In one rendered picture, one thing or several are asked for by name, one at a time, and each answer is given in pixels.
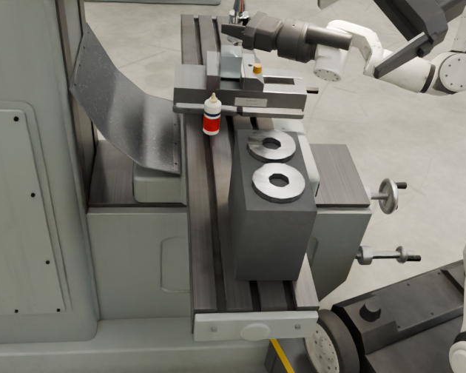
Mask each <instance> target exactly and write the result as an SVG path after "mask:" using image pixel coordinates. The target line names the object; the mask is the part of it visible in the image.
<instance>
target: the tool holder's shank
mask: <svg viewBox="0 0 466 373"><path fill-rule="evenodd" d="M232 9H233V10H234V13H235V14H236V15H239V16H241V15H243V14H244V12H245V11H246V0H234V5H233V8H232Z"/></svg>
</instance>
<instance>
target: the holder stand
mask: <svg viewBox="0 0 466 373"><path fill-rule="evenodd" d="M228 201H229V218H230V227H231V236H232V252H233V261H234V278H235V280H298V277H299V275H300V270H301V267H302V265H303V260H304V257H305V253H306V250H307V247H308V242H309V240H310V237H311V232H312V229H313V226H314V222H315V219H316V216H317V212H318V211H317V206H316V203H315V200H314V195H313V192H312V188H311V183H310V181H309V177H308V172H307V169H306V166H305V161H304V157H303V153H302V150H301V146H300V142H299V138H298V135H297V132H291V131H279V130H271V129H264V130H237V131H236V136H235V142H234V154H233V160H232V172H231V178H230V184H229V196H228Z"/></svg>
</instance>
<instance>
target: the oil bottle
mask: <svg viewBox="0 0 466 373"><path fill-rule="evenodd" d="M220 111H221V102H220V101H219V100H218V99H217V98H216V97H215V93H212V97H210V98H209V99H207V100H206V101H205V106H204V116H203V131H204V132H205V133H206V134H207V135H215V134H217V133H218V132H219V126H220Z"/></svg>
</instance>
